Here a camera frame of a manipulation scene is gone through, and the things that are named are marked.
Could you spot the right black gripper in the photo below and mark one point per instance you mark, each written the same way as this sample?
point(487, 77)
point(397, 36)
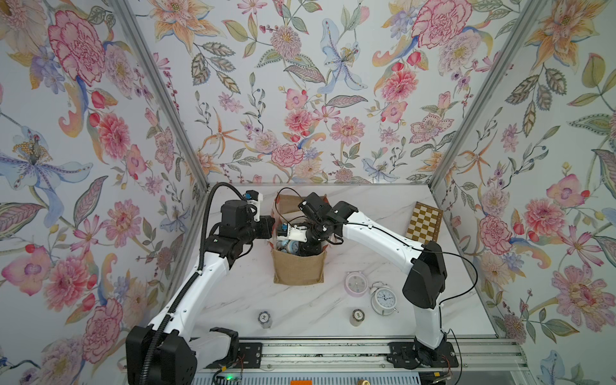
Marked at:
point(306, 251)

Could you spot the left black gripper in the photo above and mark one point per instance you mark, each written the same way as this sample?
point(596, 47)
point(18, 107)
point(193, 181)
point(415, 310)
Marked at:
point(266, 229)

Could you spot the burlap canvas bag red trim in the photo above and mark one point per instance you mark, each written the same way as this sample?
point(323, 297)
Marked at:
point(292, 270)

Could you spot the pink round alarm clock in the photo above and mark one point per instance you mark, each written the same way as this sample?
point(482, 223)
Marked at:
point(356, 284)

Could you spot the white twin-bell alarm clock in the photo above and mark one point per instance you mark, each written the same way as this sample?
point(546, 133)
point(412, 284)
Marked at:
point(383, 299)

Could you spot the blue twin-bell clock front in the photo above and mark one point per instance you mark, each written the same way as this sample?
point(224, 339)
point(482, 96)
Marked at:
point(287, 246)

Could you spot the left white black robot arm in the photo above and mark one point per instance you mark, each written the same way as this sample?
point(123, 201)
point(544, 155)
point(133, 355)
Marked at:
point(165, 351)

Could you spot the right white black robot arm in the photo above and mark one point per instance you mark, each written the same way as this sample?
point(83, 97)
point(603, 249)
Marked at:
point(423, 264)

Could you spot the small grey mini clock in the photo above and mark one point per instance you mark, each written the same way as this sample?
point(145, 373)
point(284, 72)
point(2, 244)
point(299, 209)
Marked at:
point(265, 320)

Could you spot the small beige cylinder clock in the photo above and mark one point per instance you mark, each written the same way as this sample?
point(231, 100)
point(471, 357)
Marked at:
point(357, 317)

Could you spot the wooden chessboard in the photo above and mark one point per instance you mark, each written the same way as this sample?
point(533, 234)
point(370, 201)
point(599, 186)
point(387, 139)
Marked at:
point(425, 223)

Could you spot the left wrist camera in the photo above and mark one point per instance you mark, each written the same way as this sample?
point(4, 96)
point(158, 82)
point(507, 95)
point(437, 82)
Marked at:
point(254, 199)

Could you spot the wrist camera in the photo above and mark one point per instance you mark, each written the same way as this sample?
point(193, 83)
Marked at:
point(254, 199)
point(294, 233)

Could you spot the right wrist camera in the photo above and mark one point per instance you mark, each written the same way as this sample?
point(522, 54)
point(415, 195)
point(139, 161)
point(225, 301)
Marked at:
point(294, 233)

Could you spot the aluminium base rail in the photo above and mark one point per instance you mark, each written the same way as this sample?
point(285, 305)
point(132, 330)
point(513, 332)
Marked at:
point(370, 361)

